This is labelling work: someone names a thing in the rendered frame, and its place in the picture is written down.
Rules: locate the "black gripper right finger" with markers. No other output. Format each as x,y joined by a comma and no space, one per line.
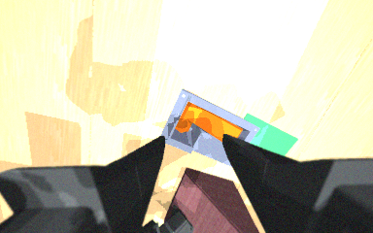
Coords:
289,195

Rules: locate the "orange l-shaped part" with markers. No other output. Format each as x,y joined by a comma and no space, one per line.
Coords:
211,123

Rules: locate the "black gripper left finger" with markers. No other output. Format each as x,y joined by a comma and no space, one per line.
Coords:
118,193

